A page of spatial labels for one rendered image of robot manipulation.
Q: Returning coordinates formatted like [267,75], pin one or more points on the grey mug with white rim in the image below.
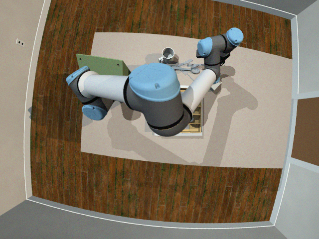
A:
[167,53]

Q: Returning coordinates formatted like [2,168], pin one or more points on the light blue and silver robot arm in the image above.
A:
[154,89]

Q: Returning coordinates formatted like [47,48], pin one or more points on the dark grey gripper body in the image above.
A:
[222,59]

